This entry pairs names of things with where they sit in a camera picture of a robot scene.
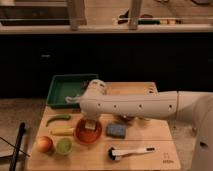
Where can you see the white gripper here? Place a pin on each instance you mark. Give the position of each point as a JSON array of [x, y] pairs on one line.
[[91, 119]]

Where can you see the small white eraser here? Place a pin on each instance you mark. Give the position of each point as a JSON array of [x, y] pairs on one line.
[[90, 126]]

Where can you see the red bowl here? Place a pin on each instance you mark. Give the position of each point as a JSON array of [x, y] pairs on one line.
[[87, 136]]

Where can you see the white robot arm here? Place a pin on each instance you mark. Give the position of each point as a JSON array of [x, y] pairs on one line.
[[195, 108]]

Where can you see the dark brown small bowl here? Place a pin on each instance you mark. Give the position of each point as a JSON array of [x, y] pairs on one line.
[[125, 118]]

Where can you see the green chili pepper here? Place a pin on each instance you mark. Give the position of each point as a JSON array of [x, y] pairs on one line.
[[58, 117]]

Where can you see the blue sponge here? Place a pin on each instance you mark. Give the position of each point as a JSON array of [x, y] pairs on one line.
[[116, 130]]

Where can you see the yellow corn cob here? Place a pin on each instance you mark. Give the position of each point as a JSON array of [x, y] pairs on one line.
[[62, 132]]

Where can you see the green lime cup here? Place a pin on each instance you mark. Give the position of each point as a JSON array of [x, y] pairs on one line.
[[64, 146]]

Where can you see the white dish brush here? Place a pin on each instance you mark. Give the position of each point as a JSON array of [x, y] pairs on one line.
[[117, 154]]

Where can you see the green plastic tray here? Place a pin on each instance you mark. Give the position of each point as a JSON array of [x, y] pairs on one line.
[[67, 85]]

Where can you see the red apple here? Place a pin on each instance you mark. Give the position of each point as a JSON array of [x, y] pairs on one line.
[[44, 144]]

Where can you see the black tripod leg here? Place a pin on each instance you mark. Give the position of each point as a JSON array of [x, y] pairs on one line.
[[16, 150]]

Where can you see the wooden post left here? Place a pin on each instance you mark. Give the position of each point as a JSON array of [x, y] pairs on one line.
[[76, 11]]

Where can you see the wooden post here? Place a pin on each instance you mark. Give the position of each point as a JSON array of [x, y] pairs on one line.
[[76, 11], [134, 13]]

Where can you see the wooden post right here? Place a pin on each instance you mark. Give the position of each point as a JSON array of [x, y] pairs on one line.
[[134, 13]]

